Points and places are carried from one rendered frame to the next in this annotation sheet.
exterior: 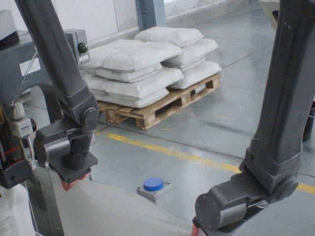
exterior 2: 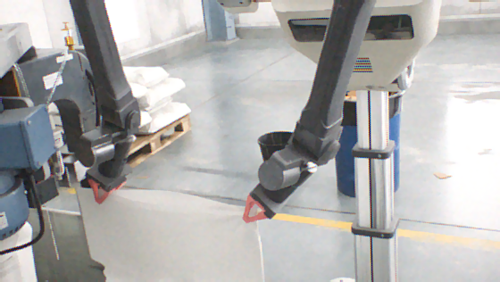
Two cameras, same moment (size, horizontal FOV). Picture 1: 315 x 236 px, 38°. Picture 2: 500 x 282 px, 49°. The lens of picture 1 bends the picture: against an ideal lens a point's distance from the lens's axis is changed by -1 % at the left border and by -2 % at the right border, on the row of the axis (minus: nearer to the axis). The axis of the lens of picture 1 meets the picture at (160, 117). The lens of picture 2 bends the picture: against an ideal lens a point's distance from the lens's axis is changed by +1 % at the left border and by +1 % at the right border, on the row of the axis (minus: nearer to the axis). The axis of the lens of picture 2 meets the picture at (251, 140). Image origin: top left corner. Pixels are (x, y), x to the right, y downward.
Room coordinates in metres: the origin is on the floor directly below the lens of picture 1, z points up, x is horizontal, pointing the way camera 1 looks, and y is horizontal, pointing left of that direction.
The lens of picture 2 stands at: (-0.26, 0.24, 1.53)
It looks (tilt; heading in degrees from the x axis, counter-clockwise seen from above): 19 degrees down; 343
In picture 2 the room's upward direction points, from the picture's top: 6 degrees counter-clockwise
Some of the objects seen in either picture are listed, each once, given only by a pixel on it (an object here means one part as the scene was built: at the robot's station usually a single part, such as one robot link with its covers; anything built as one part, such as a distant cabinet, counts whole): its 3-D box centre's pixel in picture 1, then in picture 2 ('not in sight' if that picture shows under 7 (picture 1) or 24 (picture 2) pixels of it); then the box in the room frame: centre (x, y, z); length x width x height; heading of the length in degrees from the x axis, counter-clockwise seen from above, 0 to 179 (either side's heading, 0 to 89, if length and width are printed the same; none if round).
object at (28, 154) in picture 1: (26, 148); (55, 162); (1.02, 0.33, 1.11); 0.03 x 0.03 x 0.06
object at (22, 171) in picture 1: (12, 170); (36, 190); (1.05, 0.39, 1.04); 0.08 x 0.06 x 0.05; 136
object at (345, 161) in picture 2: not in sight; (366, 138); (2.62, -1.40, 0.32); 0.51 x 0.48 x 0.65; 136
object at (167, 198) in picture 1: (155, 194); not in sight; (1.23, 0.05, 0.81); 0.08 x 0.08 x 0.06; 46
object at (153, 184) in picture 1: (153, 185); not in sight; (1.23, 0.05, 0.84); 0.06 x 0.06 x 0.02
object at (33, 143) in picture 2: not in sight; (24, 144); (0.73, 0.35, 1.25); 0.10 x 0.08 x 0.12; 161
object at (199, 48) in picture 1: (183, 50); (147, 92); (4.45, -0.31, 0.44); 0.68 x 0.44 x 0.15; 136
